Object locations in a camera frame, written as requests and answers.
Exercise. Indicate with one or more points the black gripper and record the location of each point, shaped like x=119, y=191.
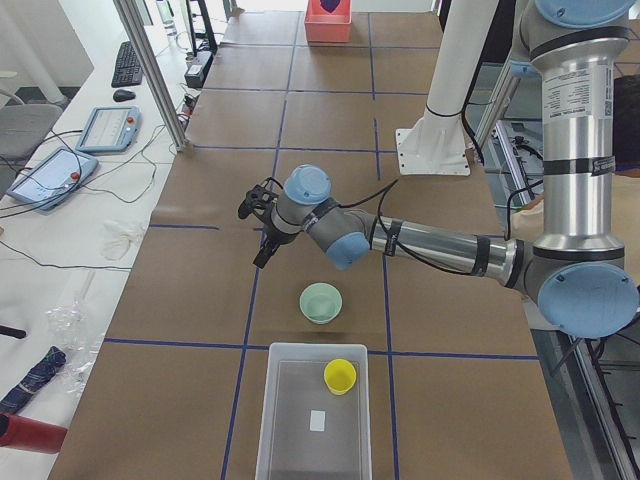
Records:
x=274, y=236

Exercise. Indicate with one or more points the pale green ceramic bowl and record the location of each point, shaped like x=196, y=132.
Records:
x=320, y=303

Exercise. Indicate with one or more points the yellow plastic cup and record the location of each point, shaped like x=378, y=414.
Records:
x=340, y=376

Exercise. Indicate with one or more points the purple cloth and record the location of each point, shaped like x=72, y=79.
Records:
x=332, y=6

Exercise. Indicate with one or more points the translucent white plastic box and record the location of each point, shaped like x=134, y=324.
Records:
x=307, y=432

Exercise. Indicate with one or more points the black computer box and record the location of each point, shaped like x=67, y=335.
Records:
x=198, y=67

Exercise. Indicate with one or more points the white crumpled glove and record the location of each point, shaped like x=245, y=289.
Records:
x=119, y=237

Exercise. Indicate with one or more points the teach pendant far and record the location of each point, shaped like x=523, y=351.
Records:
x=109, y=130

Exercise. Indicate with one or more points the teach pendant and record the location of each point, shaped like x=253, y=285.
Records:
x=109, y=130
x=54, y=179

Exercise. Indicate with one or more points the crumpled clear plastic wrap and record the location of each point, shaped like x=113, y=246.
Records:
x=79, y=334

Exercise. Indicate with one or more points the black computer mouse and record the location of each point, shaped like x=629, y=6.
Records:
x=123, y=95

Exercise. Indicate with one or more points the teach pendant near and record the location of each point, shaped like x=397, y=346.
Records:
x=54, y=179

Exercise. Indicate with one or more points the black keyboard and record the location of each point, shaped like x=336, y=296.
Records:
x=127, y=69

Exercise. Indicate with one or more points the pink plastic bin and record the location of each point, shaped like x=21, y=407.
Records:
x=322, y=27

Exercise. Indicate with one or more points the folded dark blue umbrella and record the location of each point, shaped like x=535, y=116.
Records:
x=36, y=379

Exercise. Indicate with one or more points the grey office chair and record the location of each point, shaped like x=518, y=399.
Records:
x=23, y=127

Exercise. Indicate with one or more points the red bottle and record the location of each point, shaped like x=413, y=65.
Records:
x=22, y=433

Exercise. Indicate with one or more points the aluminium frame post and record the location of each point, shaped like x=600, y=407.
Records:
x=134, y=27

